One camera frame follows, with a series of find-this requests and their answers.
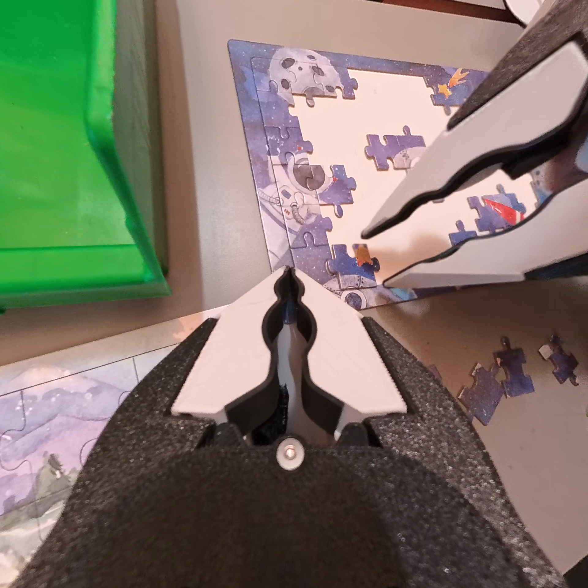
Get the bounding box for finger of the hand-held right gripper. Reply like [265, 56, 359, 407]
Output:
[383, 181, 588, 289]
[362, 41, 588, 239]

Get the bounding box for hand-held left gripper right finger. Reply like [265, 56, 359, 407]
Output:
[288, 266, 409, 436]

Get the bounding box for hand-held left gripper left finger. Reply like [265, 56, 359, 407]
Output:
[170, 266, 290, 436]

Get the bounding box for star print puzzle piece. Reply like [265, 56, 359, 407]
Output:
[327, 243, 381, 288]

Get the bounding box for joined satellite puzzle pieces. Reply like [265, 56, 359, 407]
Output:
[365, 126, 428, 172]

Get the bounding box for space puzzle board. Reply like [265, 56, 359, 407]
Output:
[228, 39, 588, 307]

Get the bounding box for purple helmet-part puzzle piece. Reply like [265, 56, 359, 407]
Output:
[319, 164, 358, 217]

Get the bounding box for grey desk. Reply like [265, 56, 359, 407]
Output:
[0, 0, 588, 570]

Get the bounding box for comet print puzzle piece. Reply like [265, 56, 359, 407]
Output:
[448, 220, 478, 246]

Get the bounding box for purple star-marked puzzle piece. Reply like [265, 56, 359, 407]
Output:
[494, 337, 536, 398]

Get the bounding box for blue puzzle piece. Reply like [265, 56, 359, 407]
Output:
[538, 334, 580, 386]

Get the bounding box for green plastic bin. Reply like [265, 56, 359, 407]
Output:
[0, 0, 173, 313]

